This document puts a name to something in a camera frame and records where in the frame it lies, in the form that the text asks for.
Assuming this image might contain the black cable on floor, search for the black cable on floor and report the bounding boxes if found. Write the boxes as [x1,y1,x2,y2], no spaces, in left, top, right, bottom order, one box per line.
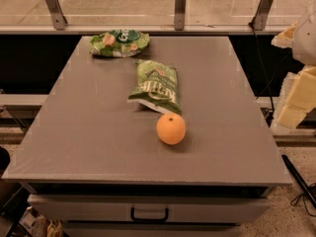
[280,154,316,217]

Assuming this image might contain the packages on lower left floor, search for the packages on lower left floor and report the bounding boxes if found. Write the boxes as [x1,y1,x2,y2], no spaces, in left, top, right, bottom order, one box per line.
[19,206,64,237]

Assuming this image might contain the right metal rail bracket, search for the right metal rail bracket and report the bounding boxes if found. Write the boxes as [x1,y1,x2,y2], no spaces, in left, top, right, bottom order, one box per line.
[249,0,274,31]

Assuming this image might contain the orange fruit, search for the orange fruit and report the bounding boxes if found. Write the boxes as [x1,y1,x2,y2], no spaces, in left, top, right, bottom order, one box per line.
[156,114,186,145]

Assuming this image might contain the metal rail bracket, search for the metal rail bracket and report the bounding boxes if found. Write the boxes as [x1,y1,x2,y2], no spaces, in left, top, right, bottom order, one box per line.
[45,0,67,30]
[249,0,274,31]
[174,0,187,31]

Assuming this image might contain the middle metal rail bracket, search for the middle metal rail bracket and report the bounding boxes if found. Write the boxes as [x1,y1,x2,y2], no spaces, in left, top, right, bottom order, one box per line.
[174,0,187,31]

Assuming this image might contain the green kettle chip bag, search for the green kettle chip bag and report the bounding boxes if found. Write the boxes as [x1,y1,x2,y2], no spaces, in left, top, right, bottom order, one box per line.
[127,59,182,115]

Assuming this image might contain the grey drawer with black handle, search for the grey drawer with black handle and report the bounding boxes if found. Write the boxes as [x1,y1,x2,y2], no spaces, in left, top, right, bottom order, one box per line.
[28,195,270,223]

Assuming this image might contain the black cable on bracket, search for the black cable on bracket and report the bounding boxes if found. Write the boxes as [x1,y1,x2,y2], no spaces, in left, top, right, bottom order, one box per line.
[249,22,277,120]

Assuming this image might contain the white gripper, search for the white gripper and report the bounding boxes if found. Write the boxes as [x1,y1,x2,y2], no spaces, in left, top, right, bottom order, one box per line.
[271,4,316,128]

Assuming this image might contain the left metal rail bracket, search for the left metal rail bracket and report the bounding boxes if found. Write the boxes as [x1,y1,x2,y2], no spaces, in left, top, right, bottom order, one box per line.
[45,0,67,30]

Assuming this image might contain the green rice chip bag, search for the green rice chip bag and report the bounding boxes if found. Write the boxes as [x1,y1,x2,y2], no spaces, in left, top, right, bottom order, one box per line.
[90,30,150,58]

